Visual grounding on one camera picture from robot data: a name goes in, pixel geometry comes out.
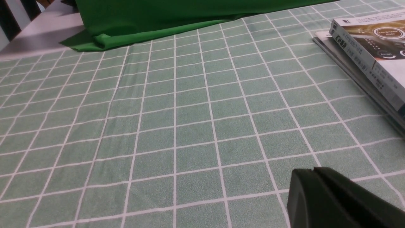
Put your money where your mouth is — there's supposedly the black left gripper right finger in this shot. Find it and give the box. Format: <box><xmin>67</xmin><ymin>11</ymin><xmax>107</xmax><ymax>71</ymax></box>
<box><xmin>314</xmin><ymin>167</ymin><xmax>405</xmax><ymax>228</ymax></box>

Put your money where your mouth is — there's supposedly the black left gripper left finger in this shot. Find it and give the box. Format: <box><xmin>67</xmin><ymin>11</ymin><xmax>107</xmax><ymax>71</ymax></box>
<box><xmin>287</xmin><ymin>169</ymin><xmax>348</xmax><ymax>228</ymax></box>

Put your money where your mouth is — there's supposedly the green checkered tablecloth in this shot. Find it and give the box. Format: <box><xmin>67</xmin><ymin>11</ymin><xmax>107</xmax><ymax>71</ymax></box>
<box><xmin>0</xmin><ymin>0</ymin><xmax>404</xmax><ymax>228</ymax></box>

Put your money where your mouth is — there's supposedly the thin grey bottom book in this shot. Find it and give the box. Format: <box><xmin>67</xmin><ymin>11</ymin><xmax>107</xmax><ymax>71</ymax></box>
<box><xmin>313</xmin><ymin>31</ymin><xmax>404</xmax><ymax>132</ymax></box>

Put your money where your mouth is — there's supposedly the white top book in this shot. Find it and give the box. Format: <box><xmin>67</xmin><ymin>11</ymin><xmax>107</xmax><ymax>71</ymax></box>
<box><xmin>329</xmin><ymin>10</ymin><xmax>405</xmax><ymax>118</ymax></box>

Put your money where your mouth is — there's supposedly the bright green cloth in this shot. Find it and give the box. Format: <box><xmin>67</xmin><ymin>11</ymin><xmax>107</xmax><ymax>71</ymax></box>
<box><xmin>61</xmin><ymin>0</ymin><xmax>326</xmax><ymax>52</ymax></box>

